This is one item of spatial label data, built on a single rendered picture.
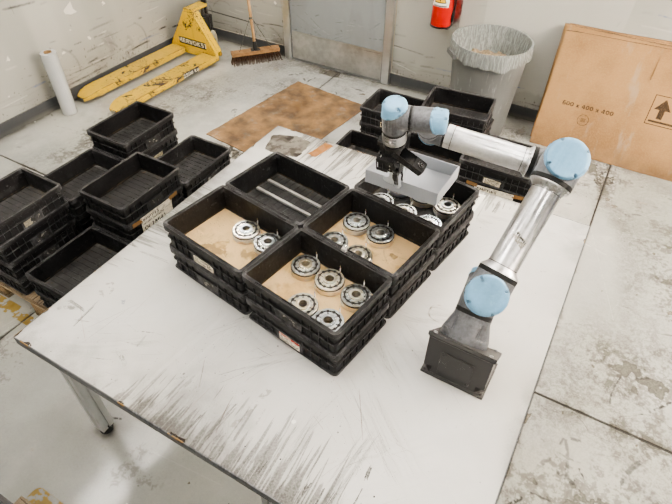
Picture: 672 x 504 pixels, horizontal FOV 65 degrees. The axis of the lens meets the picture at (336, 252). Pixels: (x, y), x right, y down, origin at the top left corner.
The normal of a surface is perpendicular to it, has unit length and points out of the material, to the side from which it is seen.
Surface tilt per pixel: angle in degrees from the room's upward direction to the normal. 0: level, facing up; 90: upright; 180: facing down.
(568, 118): 75
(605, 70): 80
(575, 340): 0
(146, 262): 0
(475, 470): 0
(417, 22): 90
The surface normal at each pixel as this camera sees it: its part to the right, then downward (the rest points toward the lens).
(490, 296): -0.28, 0.11
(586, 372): 0.01, -0.72
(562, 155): -0.14, -0.13
